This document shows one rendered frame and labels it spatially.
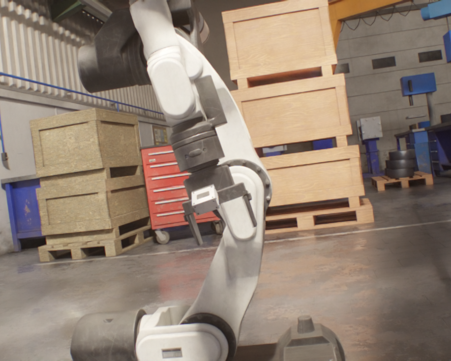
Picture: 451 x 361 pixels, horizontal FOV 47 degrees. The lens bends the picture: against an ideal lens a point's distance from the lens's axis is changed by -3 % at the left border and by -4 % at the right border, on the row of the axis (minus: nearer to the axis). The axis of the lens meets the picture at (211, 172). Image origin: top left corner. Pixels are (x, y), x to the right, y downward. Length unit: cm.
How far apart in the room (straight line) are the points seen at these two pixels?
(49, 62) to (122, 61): 701
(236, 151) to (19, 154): 593
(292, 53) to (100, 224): 235
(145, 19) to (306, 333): 87
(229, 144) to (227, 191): 22
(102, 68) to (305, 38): 389
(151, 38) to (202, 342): 64
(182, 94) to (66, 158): 414
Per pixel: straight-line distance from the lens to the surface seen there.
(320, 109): 487
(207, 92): 98
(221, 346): 119
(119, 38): 122
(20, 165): 696
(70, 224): 504
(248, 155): 115
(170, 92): 95
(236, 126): 115
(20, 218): 649
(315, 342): 140
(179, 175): 505
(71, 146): 502
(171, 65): 95
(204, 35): 147
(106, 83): 124
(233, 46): 503
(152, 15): 101
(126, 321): 126
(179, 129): 97
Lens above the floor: 67
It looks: 1 degrees down
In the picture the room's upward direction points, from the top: 8 degrees counter-clockwise
